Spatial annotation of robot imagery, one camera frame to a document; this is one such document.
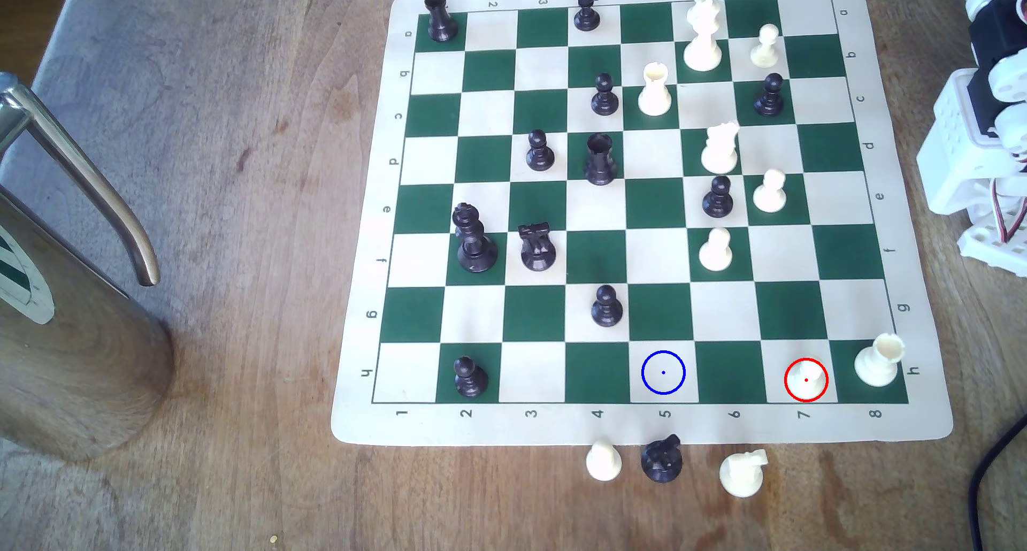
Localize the white chess rook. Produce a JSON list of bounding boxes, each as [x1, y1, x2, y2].
[[637, 62, 673, 118], [854, 332, 906, 388]]

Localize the black chess king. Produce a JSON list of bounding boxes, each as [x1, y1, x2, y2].
[[451, 202, 499, 274]]

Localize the green and white chess mat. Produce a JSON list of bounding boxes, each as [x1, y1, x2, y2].
[[331, 0, 954, 448]]

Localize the black chess rook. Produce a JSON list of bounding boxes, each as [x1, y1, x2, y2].
[[425, 0, 459, 42], [583, 132, 619, 187]]

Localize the black cable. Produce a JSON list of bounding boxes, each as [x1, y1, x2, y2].
[[967, 413, 1027, 551]]

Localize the white chess knight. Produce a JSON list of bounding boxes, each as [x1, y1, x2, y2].
[[700, 121, 741, 175], [719, 448, 770, 499]]

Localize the red black servo wires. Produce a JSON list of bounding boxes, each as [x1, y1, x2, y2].
[[995, 175, 1027, 249]]

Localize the white chess king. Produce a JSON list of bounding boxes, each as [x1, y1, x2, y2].
[[682, 0, 724, 73]]

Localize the stainless steel kettle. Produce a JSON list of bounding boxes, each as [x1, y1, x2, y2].
[[0, 73, 175, 464]]

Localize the black chess knight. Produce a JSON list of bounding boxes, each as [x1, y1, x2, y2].
[[517, 221, 558, 273], [640, 434, 685, 485]]

